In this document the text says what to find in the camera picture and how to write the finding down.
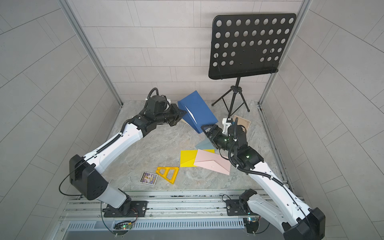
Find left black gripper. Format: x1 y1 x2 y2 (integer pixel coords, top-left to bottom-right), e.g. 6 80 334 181
154 103 188 127

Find navy blue envelope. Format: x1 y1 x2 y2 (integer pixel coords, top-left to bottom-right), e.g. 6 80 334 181
178 91 218 134

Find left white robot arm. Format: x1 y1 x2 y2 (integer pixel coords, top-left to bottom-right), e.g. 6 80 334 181
69 103 187 212

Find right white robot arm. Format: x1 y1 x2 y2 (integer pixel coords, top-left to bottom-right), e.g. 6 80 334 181
201 124 326 240

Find pink envelope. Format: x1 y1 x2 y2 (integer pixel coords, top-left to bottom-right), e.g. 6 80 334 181
194 150 231 176

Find light teal envelope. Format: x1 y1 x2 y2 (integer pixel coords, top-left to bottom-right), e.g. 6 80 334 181
195 139 216 150

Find yellow envelope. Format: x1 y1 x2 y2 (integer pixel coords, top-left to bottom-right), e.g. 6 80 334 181
180 150 207 168

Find yellow triangle ruler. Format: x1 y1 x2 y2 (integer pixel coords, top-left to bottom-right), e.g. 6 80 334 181
156 167 179 185

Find colourful picture card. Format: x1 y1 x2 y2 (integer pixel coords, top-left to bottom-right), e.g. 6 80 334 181
140 172 158 186

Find right circuit board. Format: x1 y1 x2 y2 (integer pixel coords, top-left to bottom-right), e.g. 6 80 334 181
243 217 260 235

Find circuit board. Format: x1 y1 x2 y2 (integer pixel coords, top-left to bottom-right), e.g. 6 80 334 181
243 217 260 235
114 221 135 231

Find black perforated music stand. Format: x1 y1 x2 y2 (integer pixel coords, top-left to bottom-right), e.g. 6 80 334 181
209 13 297 101

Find left circuit board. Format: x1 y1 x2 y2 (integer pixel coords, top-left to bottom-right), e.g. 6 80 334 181
114 221 135 231

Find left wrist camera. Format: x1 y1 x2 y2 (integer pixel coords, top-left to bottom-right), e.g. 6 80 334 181
146 95 170 115

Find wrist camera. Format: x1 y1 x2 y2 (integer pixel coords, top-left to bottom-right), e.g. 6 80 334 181
222 118 234 136
146 95 170 115

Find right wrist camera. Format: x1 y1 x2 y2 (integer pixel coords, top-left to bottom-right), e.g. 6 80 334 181
222 118 234 136

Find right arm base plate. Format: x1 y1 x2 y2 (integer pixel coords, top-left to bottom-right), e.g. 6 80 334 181
224 199 258 217

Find aluminium rail frame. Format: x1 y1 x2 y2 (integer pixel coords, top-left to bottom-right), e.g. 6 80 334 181
59 190 259 222

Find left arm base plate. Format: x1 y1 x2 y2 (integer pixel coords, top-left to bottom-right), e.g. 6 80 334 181
102 201 149 218

